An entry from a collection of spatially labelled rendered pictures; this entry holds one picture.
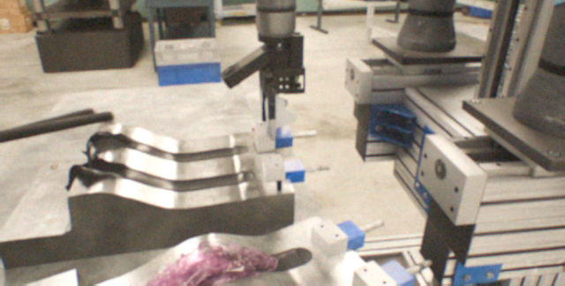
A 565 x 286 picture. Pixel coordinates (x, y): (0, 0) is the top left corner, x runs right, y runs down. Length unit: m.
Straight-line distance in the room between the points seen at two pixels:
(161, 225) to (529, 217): 0.60
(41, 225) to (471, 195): 0.70
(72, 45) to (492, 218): 4.45
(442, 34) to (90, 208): 0.88
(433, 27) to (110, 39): 3.93
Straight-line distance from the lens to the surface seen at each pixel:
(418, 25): 1.10
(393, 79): 1.08
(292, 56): 0.79
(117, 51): 4.68
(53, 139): 1.27
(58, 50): 4.82
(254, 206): 0.73
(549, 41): 0.72
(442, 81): 1.15
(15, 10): 7.31
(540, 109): 0.71
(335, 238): 0.65
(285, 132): 0.85
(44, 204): 0.86
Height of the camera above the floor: 1.30
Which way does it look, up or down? 26 degrees down
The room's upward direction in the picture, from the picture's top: straight up
